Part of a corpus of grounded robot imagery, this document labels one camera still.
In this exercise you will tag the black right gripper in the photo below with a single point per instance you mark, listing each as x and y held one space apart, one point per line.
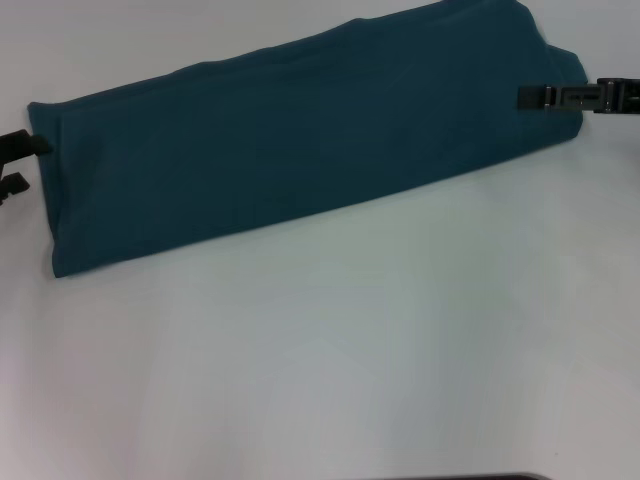
627 97

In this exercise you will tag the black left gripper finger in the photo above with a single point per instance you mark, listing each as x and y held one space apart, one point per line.
12 187
27 142

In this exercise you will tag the teal blue printed t-shirt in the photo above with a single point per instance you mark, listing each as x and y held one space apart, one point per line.
300 150

